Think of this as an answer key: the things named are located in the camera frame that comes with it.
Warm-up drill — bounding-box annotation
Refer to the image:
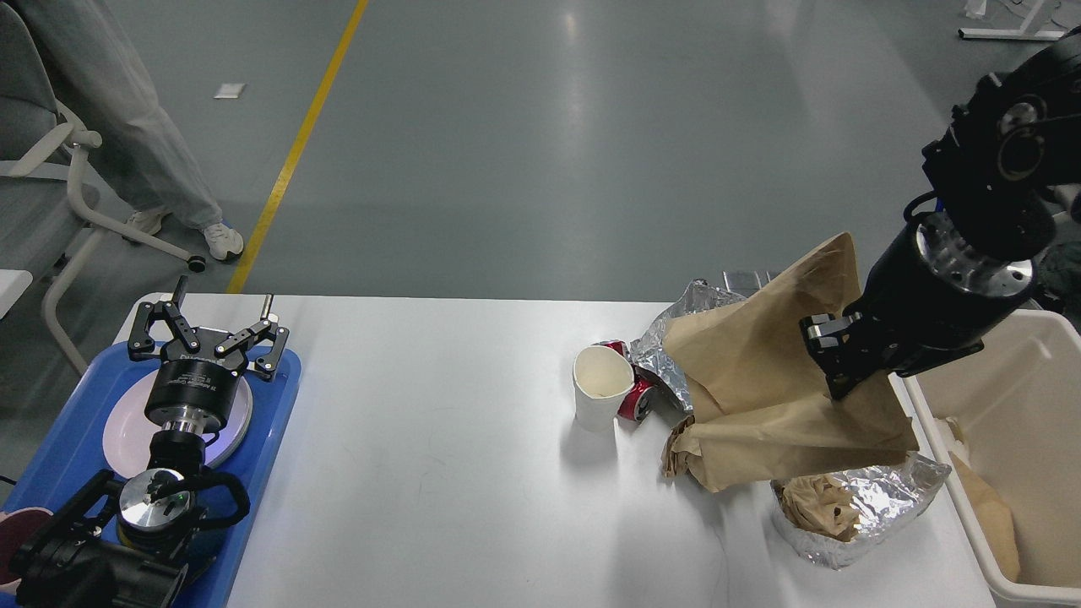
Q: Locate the crushed red soda can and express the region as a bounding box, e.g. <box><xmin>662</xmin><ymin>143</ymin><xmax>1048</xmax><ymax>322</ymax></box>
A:
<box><xmin>593</xmin><ymin>339</ymin><xmax>660</xmax><ymax>422</ymax></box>

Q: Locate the blue plastic tray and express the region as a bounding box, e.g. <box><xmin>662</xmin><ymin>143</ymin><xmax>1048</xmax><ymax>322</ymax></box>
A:
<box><xmin>3</xmin><ymin>344</ymin><xmax>301</xmax><ymax>607</ymax></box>

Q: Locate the white table leg far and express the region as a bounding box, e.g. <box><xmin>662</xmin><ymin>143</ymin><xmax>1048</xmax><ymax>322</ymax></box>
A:
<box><xmin>957</xmin><ymin>1</ymin><xmax>1068</xmax><ymax>42</ymax></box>

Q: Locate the beige plastic bin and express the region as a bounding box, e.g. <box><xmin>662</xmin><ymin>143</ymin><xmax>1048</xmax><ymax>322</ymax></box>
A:
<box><xmin>894</xmin><ymin>309</ymin><xmax>1080</xmax><ymax>605</ymax></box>

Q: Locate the grey office chair left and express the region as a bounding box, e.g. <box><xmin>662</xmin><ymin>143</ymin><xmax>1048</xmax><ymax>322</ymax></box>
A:
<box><xmin>1</xmin><ymin>5</ymin><xmax>206</xmax><ymax>374</ymax></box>

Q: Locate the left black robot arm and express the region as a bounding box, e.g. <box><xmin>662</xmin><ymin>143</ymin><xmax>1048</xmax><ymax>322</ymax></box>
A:
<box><xmin>3</xmin><ymin>280</ymin><xmax>301</xmax><ymax>607</ymax></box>

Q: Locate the white paper cup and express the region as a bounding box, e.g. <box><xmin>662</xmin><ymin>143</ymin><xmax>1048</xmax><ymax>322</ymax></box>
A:
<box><xmin>572</xmin><ymin>344</ymin><xmax>636</xmax><ymax>432</ymax></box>

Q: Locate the foil bowl with paper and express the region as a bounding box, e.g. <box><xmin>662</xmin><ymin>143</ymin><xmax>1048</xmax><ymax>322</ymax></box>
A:
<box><xmin>769</xmin><ymin>453</ymin><xmax>953</xmax><ymax>570</ymax></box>

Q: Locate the brown paper bag back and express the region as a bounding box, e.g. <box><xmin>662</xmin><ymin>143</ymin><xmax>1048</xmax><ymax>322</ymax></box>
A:
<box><xmin>950</xmin><ymin>453</ymin><xmax>1022</xmax><ymax>583</ymax></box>

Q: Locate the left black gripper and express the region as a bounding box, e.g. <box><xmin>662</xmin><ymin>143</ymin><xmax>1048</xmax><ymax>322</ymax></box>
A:
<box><xmin>128</xmin><ymin>277</ymin><xmax>291</xmax><ymax>433</ymax></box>

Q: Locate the crumpled aluminium foil sheet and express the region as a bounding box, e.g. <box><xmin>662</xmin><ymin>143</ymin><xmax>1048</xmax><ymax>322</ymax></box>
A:
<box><xmin>628</xmin><ymin>280</ymin><xmax>746</xmax><ymax>415</ymax></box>

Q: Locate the pink mug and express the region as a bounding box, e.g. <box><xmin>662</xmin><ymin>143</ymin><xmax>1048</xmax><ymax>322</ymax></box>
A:
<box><xmin>1</xmin><ymin>507</ymin><xmax>53</xmax><ymax>594</ymax></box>

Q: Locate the person in grey trousers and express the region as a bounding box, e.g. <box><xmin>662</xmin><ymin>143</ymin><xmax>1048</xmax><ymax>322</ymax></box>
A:
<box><xmin>12</xmin><ymin>1</ymin><xmax>246</xmax><ymax>261</ymax></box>

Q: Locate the left floor outlet plate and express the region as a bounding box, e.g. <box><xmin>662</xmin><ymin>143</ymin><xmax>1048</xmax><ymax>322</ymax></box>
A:
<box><xmin>722</xmin><ymin>272</ymin><xmax>769</xmax><ymax>299</ymax></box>

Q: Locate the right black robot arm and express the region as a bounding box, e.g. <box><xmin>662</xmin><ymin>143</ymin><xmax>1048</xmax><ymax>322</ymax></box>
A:
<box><xmin>800</xmin><ymin>30</ymin><xmax>1080</xmax><ymax>400</ymax></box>

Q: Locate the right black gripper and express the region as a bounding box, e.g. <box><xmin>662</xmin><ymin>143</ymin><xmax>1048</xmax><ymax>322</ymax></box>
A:
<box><xmin>799</xmin><ymin>213</ymin><xmax>1037</xmax><ymax>400</ymax></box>

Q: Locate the large brown paper bag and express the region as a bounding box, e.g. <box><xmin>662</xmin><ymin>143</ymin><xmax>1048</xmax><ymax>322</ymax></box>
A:
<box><xmin>664</xmin><ymin>232</ymin><xmax>920</xmax><ymax>492</ymax></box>

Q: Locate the crumpled brown paper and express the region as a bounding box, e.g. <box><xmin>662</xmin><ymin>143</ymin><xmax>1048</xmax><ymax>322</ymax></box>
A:
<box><xmin>660</xmin><ymin>415</ymin><xmax>695</xmax><ymax>478</ymax></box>

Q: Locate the white side table corner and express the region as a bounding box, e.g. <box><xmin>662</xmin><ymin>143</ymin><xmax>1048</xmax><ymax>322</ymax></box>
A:
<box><xmin>0</xmin><ymin>269</ymin><xmax>34</xmax><ymax>318</ymax></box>

